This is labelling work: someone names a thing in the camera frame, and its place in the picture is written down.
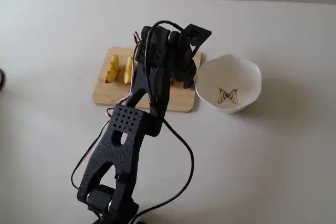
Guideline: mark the apple slice with red skin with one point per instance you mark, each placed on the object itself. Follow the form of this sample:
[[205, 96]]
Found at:
[[113, 70], [128, 70]]

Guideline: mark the wooden cutting board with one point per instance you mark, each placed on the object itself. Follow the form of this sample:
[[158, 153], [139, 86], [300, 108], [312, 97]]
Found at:
[[105, 95]]

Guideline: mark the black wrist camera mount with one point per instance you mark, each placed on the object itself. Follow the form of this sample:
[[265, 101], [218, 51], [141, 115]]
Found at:
[[197, 33]]

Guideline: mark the black round object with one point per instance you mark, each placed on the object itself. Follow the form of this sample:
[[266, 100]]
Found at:
[[3, 77]]

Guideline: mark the white bowl with butterfly print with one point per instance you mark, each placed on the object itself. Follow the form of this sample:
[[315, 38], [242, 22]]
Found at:
[[236, 72]]

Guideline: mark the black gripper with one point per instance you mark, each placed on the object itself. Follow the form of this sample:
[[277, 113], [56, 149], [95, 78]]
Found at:
[[187, 74]]

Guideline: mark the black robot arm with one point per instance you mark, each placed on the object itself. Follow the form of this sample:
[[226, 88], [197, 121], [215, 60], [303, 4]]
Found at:
[[123, 150]]

